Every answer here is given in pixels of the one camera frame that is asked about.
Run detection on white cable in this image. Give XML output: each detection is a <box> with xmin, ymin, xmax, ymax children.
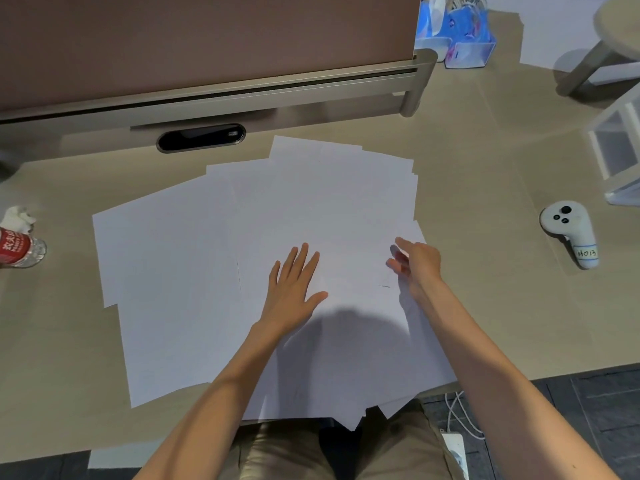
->
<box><xmin>444</xmin><ymin>391</ymin><xmax>487</xmax><ymax>441</ymax></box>

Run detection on blue tissue packet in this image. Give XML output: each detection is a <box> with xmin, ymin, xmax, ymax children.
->
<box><xmin>414</xmin><ymin>0</ymin><xmax>454</xmax><ymax>63</ymax></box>

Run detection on crumpled white tissue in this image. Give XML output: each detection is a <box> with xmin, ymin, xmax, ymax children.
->
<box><xmin>0</xmin><ymin>205</ymin><xmax>38</xmax><ymax>236</ymax></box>

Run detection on white power strip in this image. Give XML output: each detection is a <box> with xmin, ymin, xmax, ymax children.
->
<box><xmin>439</xmin><ymin>429</ymin><xmax>469</xmax><ymax>480</ymax></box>

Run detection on person's khaki trousers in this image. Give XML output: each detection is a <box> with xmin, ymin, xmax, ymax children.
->
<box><xmin>219</xmin><ymin>399</ymin><xmax>464</xmax><ymax>480</ymax></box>

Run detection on brown desk partition panel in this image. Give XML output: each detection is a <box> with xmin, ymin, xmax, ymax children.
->
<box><xmin>0</xmin><ymin>0</ymin><xmax>421</xmax><ymax>121</ymax></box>

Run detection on black oval desk socket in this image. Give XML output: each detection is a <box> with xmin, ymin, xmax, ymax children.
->
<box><xmin>156</xmin><ymin>124</ymin><xmax>247</xmax><ymax>154</ymax></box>

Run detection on white frame rack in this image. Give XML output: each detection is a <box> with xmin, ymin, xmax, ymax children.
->
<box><xmin>584</xmin><ymin>82</ymin><xmax>640</xmax><ymax>208</ymax></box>

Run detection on person's left forearm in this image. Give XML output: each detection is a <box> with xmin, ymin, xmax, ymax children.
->
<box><xmin>132</xmin><ymin>322</ymin><xmax>288</xmax><ymax>480</ymax></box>

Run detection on grey metal partition rail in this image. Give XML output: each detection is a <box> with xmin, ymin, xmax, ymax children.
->
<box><xmin>0</xmin><ymin>49</ymin><xmax>439</xmax><ymax>145</ymax></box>

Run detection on person's right hand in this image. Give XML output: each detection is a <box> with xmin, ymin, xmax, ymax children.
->
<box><xmin>386</xmin><ymin>237</ymin><xmax>444</xmax><ymax>305</ymax></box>

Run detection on person's left hand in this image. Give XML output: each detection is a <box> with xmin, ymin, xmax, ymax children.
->
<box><xmin>255</xmin><ymin>242</ymin><xmax>329</xmax><ymax>340</ymax></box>

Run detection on round grey stool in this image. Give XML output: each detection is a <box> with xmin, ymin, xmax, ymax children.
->
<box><xmin>555</xmin><ymin>0</ymin><xmax>640</xmax><ymax>98</ymax></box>

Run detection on white handheld controller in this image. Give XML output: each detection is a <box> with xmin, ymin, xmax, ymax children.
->
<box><xmin>539</xmin><ymin>201</ymin><xmax>601</xmax><ymax>270</ymax></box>

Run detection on blue printed box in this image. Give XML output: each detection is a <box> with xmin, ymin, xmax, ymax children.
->
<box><xmin>444</xmin><ymin>0</ymin><xmax>498</xmax><ymax>70</ymax></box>

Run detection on pile of white paper sheets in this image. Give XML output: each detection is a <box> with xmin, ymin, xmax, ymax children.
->
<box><xmin>92</xmin><ymin>136</ymin><xmax>458</xmax><ymax>431</ymax></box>

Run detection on red label water bottle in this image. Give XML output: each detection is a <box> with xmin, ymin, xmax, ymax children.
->
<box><xmin>0</xmin><ymin>227</ymin><xmax>48</xmax><ymax>269</ymax></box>

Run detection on person's right forearm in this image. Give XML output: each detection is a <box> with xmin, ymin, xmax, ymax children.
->
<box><xmin>414</xmin><ymin>277</ymin><xmax>621</xmax><ymax>480</ymax></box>

